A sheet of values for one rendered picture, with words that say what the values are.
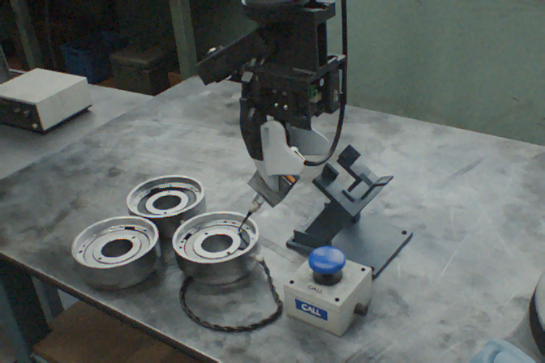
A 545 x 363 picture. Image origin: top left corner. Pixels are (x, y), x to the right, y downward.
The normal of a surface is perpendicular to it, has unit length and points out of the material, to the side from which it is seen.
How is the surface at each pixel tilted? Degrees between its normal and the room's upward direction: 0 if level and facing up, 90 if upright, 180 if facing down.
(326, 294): 0
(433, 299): 0
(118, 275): 90
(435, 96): 90
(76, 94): 90
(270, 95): 90
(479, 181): 0
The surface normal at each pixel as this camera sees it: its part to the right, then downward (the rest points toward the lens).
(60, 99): 0.86, 0.21
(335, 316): -0.57, 0.46
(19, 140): -0.07, -0.85
